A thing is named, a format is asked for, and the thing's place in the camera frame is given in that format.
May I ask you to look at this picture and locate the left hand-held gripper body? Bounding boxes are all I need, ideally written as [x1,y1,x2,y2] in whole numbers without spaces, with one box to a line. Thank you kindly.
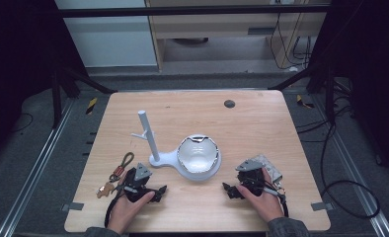
[122,162,158,203]

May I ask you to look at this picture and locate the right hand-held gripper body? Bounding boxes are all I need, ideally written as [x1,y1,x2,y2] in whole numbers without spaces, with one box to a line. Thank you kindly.
[234,159,267,198]

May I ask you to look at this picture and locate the person's left hand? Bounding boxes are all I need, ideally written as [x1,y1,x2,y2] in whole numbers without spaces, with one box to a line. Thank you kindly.
[107,190,156,236]

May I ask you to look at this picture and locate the person's right hand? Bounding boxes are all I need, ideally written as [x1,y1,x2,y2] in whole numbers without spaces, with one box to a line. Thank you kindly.
[236,167,285,224]

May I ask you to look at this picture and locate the white stand with pole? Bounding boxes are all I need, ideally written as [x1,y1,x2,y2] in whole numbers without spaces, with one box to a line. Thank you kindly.
[130,110,223,183]

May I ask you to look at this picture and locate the white bowl with silver rim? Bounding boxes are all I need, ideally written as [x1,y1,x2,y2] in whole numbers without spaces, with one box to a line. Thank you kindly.
[177,133,221,174]

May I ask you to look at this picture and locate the grey tape strip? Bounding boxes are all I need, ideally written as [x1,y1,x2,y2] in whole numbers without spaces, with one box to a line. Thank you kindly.
[60,201,85,212]
[310,200,335,212]

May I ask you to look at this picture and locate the yellow black floor tape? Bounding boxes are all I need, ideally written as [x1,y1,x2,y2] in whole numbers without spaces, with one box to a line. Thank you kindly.
[295,94,316,110]
[85,97,99,116]

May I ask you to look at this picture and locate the black metal stand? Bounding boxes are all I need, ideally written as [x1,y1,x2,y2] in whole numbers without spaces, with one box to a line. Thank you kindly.
[267,60,354,125]
[49,62,118,130]

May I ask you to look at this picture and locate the white cabinet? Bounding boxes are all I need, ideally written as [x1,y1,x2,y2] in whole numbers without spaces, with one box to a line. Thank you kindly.
[53,0,159,69]

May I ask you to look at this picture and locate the light wooden desk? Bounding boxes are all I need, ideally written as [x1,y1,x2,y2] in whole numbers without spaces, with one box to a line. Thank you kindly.
[144,0,333,73]

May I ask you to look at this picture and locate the dark curtain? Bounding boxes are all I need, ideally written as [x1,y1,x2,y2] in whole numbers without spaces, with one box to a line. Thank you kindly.
[0,0,88,166]
[307,0,389,186]

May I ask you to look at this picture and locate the black horizontal bar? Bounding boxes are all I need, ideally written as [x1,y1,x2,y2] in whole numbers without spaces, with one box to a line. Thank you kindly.
[56,4,333,20]

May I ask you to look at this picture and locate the brown keychain strap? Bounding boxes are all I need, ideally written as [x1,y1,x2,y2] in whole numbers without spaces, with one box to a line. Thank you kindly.
[96,151,135,199]

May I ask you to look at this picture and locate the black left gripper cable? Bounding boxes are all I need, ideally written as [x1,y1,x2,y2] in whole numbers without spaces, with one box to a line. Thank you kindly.
[104,192,126,229]

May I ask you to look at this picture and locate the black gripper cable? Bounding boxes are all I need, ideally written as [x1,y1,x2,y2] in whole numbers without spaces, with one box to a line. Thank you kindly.
[265,186,290,218]
[104,192,126,229]

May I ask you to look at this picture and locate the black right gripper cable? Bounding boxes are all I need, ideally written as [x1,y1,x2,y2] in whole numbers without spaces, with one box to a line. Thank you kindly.
[265,186,290,218]

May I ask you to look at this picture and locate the black floor cable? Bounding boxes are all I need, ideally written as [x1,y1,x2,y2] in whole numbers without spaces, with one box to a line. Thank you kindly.
[295,95,381,220]

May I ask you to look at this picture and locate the metal floor rail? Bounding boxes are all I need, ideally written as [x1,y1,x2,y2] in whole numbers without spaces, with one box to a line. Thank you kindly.
[313,93,389,237]
[0,98,76,237]

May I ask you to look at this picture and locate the black hanging cables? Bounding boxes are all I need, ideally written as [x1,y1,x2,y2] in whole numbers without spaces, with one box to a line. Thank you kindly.
[269,0,313,72]

